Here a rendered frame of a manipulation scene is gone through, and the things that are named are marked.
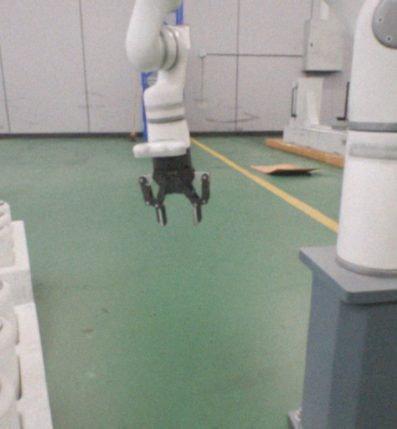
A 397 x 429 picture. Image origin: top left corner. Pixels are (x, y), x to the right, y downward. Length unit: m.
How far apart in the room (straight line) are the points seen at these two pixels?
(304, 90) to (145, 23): 4.28
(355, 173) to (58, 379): 0.64
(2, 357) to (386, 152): 0.49
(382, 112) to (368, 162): 0.06
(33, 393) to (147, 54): 0.50
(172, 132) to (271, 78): 6.42
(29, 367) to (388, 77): 0.54
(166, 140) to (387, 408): 0.51
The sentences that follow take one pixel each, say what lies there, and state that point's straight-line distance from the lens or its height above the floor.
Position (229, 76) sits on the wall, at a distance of 6.91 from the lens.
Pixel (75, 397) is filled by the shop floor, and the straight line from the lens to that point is 0.81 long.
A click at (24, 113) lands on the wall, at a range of 6.94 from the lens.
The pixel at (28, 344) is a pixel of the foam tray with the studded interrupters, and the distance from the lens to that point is 0.63.
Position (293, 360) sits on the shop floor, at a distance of 0.89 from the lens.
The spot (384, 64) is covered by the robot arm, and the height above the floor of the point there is 0.54.
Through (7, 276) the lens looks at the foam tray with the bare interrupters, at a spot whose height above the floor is 0.17.
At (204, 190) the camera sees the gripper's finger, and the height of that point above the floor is 0.35.
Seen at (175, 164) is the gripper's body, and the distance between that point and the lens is 0.72.
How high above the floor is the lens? 0.50
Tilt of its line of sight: 15 degrees down
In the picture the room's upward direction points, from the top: straight up
